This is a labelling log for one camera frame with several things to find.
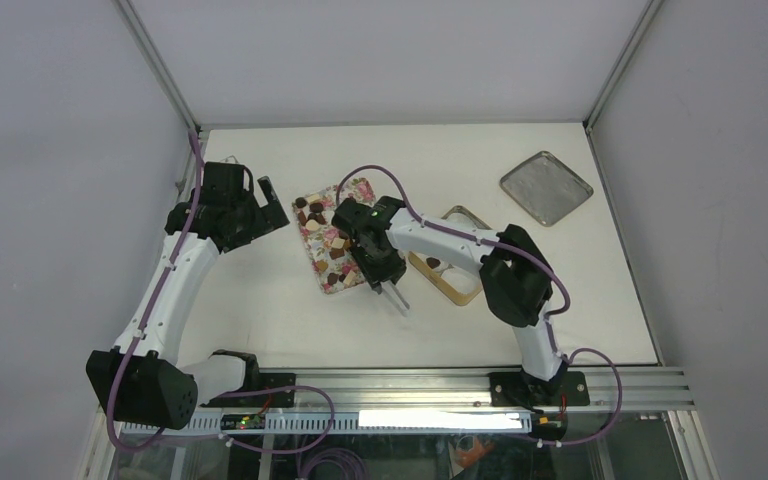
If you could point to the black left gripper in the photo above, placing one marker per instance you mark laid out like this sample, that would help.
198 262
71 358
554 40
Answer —
262 222

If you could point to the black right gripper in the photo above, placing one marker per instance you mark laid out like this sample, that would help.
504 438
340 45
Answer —
392 271

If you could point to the gold square tin box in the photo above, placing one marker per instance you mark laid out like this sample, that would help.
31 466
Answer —
458 285

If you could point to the silver square tin lid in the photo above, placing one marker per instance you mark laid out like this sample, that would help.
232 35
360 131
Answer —
545 188

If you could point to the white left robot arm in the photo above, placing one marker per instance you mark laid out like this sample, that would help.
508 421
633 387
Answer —
139 380

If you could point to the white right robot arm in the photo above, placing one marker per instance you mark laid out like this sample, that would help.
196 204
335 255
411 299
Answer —
516 279

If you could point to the white rectangular chocolate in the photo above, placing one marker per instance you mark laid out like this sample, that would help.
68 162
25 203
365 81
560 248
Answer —
348 279

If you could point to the floral rectangular tray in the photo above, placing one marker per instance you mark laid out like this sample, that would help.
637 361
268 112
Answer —
328 248

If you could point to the white paper cup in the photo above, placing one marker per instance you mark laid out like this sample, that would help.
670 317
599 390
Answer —
445 266

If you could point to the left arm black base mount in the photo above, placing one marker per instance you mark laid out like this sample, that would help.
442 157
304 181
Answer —
251 391

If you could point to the white slotted cable duct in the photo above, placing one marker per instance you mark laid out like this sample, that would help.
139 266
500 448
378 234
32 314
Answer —
367 421

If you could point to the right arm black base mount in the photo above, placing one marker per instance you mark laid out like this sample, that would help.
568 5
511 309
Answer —
517 389

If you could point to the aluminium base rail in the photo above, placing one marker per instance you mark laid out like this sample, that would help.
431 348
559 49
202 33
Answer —
644 388

